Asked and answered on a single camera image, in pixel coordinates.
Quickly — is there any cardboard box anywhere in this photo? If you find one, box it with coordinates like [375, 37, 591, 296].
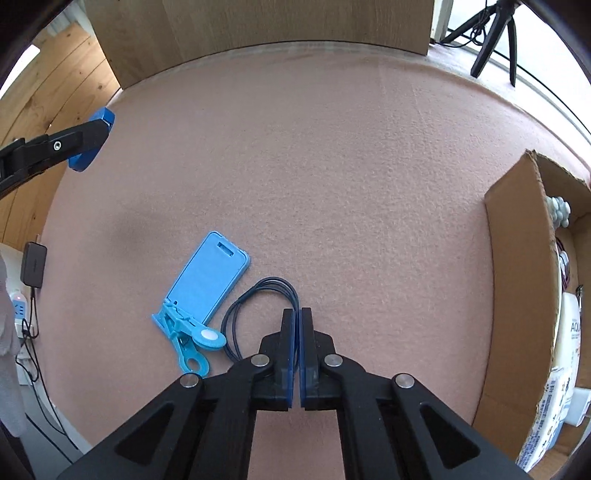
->
[471, 148, 591, 474]

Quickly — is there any white charger adapter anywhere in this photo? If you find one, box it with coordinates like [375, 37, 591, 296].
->
[566, 387, 591, 428]

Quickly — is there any grey ball massage roller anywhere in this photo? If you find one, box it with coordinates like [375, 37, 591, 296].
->
[545, 195, 572, 228]

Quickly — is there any white sunscreen tube blue cap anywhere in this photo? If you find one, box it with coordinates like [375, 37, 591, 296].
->
[551, 291, 583, 370]

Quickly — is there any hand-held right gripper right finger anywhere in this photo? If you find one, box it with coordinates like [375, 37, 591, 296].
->
[299, 308, 532, 480]

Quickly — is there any pine wood panel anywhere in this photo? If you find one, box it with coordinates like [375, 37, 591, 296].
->
[0, 23, 123, 252]

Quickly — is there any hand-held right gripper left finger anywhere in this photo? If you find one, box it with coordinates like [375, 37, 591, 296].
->
[58, 309, 296, 480]

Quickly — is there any grey cloth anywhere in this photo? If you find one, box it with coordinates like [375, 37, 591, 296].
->
[0, 251, 26, 437]

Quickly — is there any black power adapter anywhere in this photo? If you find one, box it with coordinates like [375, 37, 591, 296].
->
[21, 241, 48, 289]

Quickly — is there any light blue phone stand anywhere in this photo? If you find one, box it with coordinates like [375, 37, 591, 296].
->
[151, 231, 251, 374]

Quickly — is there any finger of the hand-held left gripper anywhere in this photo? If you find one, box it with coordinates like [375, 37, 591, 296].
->
[0, 107, 115, 195]

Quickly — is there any white dotted tissue pack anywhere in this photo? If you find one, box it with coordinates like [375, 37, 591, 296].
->
[515, 367, 575, 472]

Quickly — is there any white power strip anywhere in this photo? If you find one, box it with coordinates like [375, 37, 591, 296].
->
[8, 288, 35, 340]

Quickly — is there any brown laminate wooden board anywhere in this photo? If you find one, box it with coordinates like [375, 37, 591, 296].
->
[85, 0, 437, 90]

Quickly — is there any dark blue cable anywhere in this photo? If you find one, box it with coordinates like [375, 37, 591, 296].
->
[221, 276, 301, 363]

